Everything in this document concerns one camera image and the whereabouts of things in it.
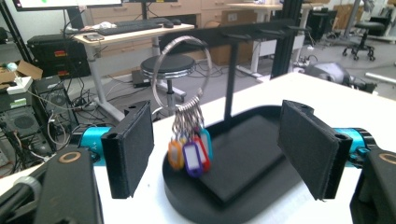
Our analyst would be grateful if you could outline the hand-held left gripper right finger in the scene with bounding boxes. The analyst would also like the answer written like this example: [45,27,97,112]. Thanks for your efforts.
[277,100,377,201]

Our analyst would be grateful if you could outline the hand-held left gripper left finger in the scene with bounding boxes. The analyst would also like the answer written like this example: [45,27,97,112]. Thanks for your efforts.
[78,100,155,200]

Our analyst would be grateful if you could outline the metal key ring with coloured tags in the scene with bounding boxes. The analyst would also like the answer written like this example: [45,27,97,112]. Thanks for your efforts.
[151,35,215,179]

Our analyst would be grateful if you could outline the black oval tray key stand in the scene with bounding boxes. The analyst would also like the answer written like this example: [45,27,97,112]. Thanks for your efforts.
[158,18,312,224]

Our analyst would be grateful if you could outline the black box on floor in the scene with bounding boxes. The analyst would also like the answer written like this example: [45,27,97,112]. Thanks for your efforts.
[131,69,154,89]

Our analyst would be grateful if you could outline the grey rounded device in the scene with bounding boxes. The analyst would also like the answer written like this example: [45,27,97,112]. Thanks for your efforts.
[304,61,378,95]

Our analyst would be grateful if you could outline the black computer tower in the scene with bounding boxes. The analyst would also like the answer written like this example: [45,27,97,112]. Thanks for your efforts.
[31,75,79,147]

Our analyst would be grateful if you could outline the black round stool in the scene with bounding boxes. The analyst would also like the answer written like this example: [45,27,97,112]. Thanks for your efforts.
[139,54,197,117]

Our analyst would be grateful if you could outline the white desk with wooden top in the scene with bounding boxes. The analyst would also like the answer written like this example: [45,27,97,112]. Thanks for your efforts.
[73,22,195,123]

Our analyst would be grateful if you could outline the smartphone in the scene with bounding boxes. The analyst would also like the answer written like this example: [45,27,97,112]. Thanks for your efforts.
[82,32,106,42]

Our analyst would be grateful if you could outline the black cabinet with red labels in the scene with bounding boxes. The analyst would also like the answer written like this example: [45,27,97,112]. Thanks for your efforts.
[27,34,92,79]

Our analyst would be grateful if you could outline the black keyboard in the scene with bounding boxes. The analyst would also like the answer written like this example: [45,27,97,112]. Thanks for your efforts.
[96,19,164,37]

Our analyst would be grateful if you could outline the white power strip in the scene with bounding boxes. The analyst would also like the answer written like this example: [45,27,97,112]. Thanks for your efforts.
[6,76,34,95]

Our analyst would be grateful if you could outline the open cardboard box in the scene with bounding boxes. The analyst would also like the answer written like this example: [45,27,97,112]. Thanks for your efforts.
[0,60,44,91]

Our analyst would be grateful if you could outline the black office chair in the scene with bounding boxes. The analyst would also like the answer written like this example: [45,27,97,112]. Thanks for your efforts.
[341,7,395,62]

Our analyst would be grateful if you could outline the brown cardboard box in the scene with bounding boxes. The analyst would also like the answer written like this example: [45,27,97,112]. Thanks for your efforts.
[207,8,266,67]

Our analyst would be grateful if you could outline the computer monitor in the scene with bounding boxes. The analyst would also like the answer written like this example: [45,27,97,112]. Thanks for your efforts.
[12,0,123,12]

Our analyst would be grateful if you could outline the black metal frame post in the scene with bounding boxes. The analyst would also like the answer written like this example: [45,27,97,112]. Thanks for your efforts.
[270,0,304,79]

